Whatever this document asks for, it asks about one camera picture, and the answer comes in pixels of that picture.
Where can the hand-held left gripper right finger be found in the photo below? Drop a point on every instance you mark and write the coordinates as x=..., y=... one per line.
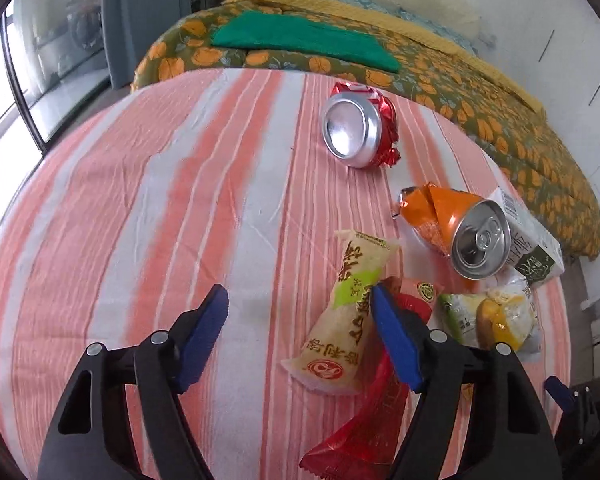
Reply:
x=397, y=345

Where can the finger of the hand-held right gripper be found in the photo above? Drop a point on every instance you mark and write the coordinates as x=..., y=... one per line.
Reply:
x=560, y=390

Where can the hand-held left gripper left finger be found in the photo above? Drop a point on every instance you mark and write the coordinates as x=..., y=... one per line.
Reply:
x=202, y=335

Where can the cream green snack packet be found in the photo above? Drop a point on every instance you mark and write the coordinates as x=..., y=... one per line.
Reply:
x=347, y=320

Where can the red snack wrapper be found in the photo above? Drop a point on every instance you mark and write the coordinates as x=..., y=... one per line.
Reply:
x=370, y=425

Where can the clear yellow bread packet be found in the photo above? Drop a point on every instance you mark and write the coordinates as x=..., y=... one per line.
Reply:
x=500, y=320

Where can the crushed orange can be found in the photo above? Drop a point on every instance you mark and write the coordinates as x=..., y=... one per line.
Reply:
x=480, y=245

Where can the white milk carton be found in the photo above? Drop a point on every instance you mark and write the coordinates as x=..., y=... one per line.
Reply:
x=535, y=255

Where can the crushed red can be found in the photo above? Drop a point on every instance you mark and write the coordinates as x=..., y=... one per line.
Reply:
x=350, y=127

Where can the orange striped tablecloth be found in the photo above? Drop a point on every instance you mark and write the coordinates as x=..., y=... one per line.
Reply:
x=155, y=210

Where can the orange floral quilt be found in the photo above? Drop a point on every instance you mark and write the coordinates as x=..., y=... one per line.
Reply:
x=530, y=150

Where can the white wardrobe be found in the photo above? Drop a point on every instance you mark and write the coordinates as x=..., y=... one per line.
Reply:
x=580, y=135

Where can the black framed glass door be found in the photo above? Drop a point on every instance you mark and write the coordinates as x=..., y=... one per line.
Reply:
x=55, y=85

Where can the green folded cloth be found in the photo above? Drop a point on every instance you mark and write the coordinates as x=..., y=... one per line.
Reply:
x=300, y=35

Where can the grey blue curtain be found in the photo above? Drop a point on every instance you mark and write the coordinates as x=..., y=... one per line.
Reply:
x=145, y=20

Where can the washing machine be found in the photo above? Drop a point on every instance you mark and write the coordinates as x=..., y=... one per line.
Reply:
x=85, y=25

